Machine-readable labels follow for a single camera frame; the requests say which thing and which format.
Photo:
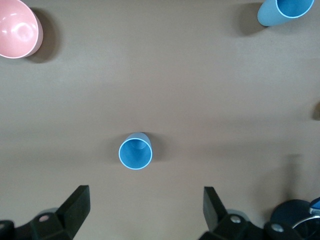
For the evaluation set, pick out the glass lid with blue knob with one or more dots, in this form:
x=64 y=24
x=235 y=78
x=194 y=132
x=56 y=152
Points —
x=292 y=212

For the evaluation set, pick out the blue plastic cup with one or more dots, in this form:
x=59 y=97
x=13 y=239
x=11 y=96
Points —
x=135 y=155
x=267 y=15

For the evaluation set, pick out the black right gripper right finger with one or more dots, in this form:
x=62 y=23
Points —
x=217 y=220

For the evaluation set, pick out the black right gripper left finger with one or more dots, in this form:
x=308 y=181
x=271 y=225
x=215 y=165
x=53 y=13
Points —
x=72 y=215

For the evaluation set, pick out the pink bowl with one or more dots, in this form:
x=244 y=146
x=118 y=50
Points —
x=17 y=30

